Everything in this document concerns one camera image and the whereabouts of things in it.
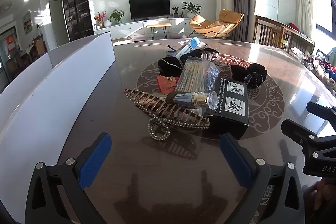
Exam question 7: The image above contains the black box with picture labels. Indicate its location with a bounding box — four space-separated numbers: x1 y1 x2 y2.
207 77 250 140

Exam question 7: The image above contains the black velvet pearl-trim scrunchie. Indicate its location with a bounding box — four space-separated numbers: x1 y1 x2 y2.
157 56 183 77

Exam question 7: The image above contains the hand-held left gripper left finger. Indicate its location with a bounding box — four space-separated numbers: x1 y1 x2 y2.
25 132 113 224

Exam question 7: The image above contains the white door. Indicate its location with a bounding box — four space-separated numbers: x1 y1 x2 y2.
49 0 70 50

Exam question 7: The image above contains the clear rhinestone hair claw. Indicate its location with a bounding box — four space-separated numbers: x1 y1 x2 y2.
201 47 220 63

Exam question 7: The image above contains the black velvet bead-trim scrunchie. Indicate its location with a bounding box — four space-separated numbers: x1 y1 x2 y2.
231 63 268 88

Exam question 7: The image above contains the gold beaded hair clip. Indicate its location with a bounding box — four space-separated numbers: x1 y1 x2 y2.
124 88 210 140

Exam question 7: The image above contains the pile of assorted clutter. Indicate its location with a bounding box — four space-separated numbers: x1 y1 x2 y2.
289 47 336 93

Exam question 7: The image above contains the white television cabinet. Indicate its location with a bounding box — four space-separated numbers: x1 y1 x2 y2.
94 18 196 39

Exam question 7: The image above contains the person's right hand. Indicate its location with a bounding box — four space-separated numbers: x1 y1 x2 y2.
302 178 336 216

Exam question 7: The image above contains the black glass display cabinet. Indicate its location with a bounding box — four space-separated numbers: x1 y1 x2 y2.
61 0 95 42

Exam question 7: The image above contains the framed wall painting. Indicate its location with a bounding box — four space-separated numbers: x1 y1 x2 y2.
22 10 33 35

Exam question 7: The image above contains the clear bag of cotton swabs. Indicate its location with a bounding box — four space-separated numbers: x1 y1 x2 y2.
175 59 221 94

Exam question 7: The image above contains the red flower arrangement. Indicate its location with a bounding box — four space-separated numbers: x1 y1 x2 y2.
94 11 107 29

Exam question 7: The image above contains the blue and white carton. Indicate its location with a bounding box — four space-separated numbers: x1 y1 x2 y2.
175 37 201 59

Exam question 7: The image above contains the brown patterned desktop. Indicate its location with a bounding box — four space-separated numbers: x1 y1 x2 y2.
47 39 336 224

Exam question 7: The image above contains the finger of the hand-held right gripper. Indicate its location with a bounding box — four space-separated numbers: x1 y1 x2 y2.
281 119 323 147
306 101 336 122

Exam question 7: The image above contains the white curtain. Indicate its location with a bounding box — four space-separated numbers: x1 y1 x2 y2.
293 0 315 39

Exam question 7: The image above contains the wooden bench with metal legs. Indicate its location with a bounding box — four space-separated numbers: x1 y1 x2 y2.
146 23 172 40

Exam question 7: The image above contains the orange lounge chair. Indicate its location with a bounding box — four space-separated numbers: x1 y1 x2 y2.
189 9 244 39

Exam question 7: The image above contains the broad-leaf potted plant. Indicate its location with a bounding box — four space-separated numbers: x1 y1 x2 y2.
182 1 202 18

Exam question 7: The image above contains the flat screen television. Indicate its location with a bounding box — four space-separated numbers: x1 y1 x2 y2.
129 0 171 20

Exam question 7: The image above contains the wooden slatted chair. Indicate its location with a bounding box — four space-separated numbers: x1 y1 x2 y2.
255 15 285 47
280 26 315 54

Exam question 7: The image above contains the bushy green potted plant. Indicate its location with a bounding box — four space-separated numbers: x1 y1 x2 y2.
109 9 126 24

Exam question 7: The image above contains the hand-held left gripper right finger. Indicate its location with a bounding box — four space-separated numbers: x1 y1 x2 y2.
220 133 306 224

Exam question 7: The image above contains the red pouch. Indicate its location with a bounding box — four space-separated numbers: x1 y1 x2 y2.
157 75 180 94

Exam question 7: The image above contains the dark framed window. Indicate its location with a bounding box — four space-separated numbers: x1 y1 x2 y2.
314 0 336 38

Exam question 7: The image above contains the gold cosmetic tube clear cap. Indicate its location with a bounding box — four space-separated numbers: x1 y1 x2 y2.
165 91 219 110

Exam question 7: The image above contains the white cardboard storage box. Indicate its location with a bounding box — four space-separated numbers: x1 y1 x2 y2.
0 31 122 224

